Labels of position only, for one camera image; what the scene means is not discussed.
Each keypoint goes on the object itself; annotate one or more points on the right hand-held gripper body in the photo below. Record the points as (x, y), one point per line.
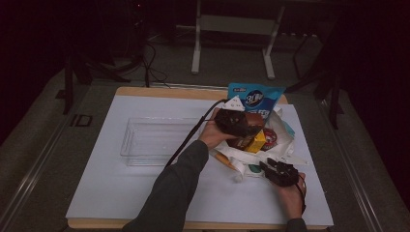
(283, 175)

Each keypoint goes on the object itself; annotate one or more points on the white printed tote bag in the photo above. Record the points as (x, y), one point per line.
(238, 158)

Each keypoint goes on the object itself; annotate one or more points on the blue snack pouch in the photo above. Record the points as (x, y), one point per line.
(257, 96)

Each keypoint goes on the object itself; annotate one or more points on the person's right hand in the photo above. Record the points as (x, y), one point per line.
(291, 199)

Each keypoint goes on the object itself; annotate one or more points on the metal floor rail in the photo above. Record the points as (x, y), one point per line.
(35, 170)
(354, 183)

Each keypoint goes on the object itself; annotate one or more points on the white metal stand frame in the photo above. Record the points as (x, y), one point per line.
(237, 24)

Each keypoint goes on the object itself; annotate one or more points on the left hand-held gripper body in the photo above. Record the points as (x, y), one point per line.
(232, 122)

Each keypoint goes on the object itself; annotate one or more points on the clear plastic container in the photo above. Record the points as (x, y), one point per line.
(154, 141)

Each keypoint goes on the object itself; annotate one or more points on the black metal stand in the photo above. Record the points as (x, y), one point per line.
(335, 96)

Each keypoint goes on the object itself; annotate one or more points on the yellow drink carton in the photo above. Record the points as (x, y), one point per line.
(256, 143)

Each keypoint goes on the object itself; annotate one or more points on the white table mat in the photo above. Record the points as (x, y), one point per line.
(112, 193)

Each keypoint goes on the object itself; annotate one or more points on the red-lidded jar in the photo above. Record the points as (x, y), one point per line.
(270, 138)

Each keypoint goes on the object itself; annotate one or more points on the person's left hand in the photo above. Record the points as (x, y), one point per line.
(214, 133)

